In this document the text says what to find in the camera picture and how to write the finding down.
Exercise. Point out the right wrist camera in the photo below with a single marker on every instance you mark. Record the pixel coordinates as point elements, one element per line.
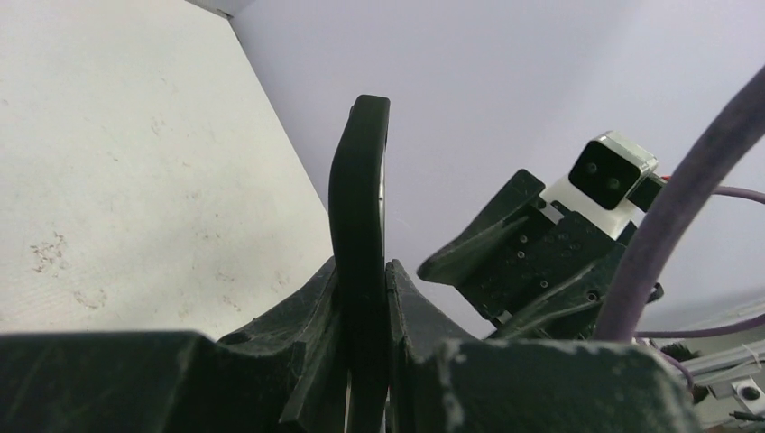
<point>607,172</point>

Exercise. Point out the black phone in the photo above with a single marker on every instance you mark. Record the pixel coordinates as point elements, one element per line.
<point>356,216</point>

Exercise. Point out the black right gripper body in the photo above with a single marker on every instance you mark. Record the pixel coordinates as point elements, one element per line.
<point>541,257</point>

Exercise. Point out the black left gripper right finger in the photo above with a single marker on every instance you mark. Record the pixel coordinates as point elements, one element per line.
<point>445,380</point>

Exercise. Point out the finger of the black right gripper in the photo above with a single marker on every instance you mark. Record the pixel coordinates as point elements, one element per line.
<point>547,308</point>
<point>453,263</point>

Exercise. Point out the aluminium frame rail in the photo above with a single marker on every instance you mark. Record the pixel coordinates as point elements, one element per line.
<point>722,372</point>

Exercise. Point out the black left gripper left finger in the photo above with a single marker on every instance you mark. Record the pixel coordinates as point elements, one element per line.
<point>278,373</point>

